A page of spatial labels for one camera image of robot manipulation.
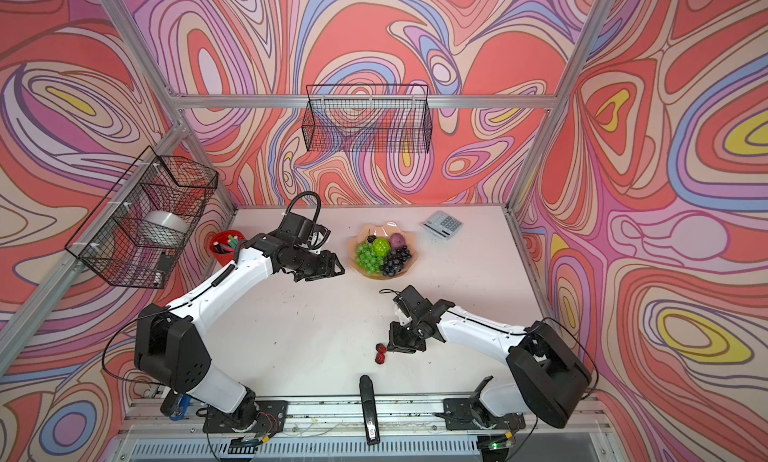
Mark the back black wire basket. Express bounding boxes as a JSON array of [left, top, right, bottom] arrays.
[[301, 83, 433, 154]]

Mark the black wire basket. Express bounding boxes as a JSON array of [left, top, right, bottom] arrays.
[[301, 83, 433, 154], [65, 148, 219, 289]]

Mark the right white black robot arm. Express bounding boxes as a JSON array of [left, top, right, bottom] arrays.
[[386, 286, 592, 430]]

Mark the red pen cup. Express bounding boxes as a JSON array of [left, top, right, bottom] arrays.
[[208, 230, 245, 267]]

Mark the dark purple grape bunch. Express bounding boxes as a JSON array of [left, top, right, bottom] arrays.
[[380, 246, 412, 278]]

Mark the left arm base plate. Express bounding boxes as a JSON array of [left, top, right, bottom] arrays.
[[203, 400, 289, 436]]

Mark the green grape bunch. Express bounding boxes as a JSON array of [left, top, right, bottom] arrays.
[[355, 242, 383, 276]]

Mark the grey calculator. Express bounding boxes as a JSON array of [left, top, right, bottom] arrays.
[[422, 211, 463, 240]]

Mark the white tape roll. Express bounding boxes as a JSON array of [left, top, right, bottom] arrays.
[[141, 211, 189, 248]]

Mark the red cherries pair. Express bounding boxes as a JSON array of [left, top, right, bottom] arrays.
[[375, 343, 387, 365]]

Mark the pink fruit bowl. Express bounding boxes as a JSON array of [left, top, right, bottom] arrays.
[[347, 222, 418, 280]]

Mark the left black wire basket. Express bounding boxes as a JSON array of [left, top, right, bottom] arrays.
[[65, 148, 219, 289]]

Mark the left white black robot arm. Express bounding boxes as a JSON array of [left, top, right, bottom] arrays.
[[134, 212, 345, 432]]

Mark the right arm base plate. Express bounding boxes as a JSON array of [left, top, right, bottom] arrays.
[[436, 397, 527, 433]]

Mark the blue stapler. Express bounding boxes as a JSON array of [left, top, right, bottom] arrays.
[[160, 390, 191, 421]]

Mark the black stapler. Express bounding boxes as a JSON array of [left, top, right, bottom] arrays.
[[359, 375, 381, 446]]

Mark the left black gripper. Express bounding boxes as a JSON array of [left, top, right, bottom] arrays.
[[291, 248, 347, 281]]

